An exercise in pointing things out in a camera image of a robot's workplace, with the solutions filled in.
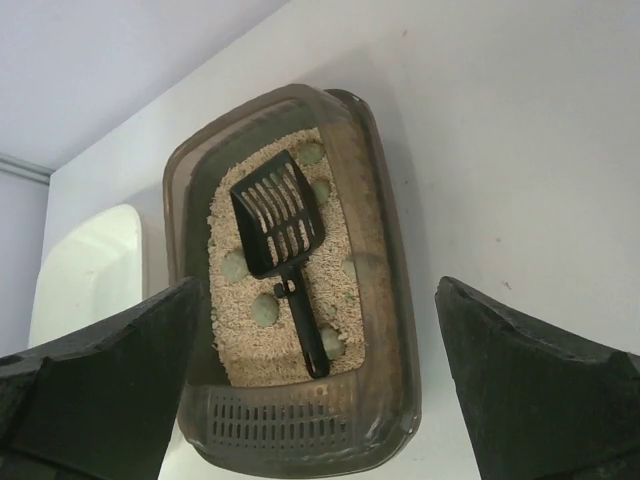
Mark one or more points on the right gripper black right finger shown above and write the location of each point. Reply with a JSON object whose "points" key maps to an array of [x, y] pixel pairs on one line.
{"points": [[538, 402]]}

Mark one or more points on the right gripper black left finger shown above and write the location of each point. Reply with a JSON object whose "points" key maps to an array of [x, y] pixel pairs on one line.
{"points": [[101, 402]]}

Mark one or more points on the grey-green clump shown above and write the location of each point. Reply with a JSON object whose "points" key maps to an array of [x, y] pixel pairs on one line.
{"points": [[333, 345], [322, 190], [234, 267], [265, 310], [310, 153]]}

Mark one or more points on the brown translucent litter box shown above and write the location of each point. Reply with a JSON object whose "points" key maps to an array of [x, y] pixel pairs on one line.
{"points": [[347, 423]]}

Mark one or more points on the black slotted litter scoop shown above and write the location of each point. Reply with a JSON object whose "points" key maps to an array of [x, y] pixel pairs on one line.
{"points": [[280, 226]]}

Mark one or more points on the white plastic waste tray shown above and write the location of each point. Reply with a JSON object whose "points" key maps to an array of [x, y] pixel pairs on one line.
{"points": [[94, 272]]}

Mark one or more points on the grey-green clump right edge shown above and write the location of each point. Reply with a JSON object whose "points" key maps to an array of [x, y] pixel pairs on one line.
{"points": [[348, 267]]}

